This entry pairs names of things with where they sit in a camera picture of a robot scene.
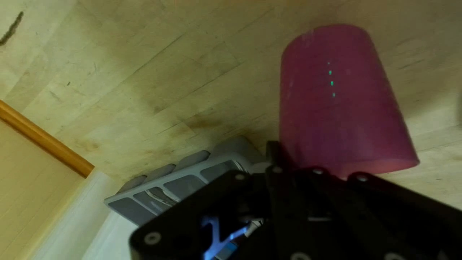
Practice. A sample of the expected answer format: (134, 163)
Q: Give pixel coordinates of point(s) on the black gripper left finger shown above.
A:
(199, 226)

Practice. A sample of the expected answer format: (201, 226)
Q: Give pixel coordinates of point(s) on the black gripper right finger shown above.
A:
(316, 216)

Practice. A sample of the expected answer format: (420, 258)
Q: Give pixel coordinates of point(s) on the pink plastic cup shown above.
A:
(337, 106)

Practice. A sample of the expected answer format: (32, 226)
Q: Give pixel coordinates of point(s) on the grey cutlery tray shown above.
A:
(147, 196)

